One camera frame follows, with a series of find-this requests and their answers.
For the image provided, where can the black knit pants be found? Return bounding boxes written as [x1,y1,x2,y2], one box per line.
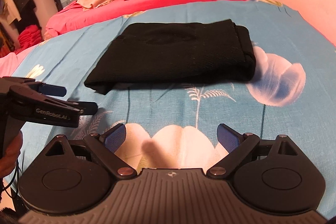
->
[84,19,256,94]

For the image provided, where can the person's left hand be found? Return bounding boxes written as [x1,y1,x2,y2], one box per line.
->
[0,131,23,178]

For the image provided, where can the red folded clothes stack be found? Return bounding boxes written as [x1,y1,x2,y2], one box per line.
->
[14,25,43,54]

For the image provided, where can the red bed sheet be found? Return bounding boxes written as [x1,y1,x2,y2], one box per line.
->
[45,0,247,37]

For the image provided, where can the blue floral bed sheet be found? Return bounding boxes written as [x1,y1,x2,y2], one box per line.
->
[14,1,335,218]

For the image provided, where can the hanging dark clothes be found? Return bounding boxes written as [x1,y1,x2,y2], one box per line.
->
[1,0,42,34]

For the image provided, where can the beige crumpled cloth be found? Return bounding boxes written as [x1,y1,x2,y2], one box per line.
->
[76,0,115,10]

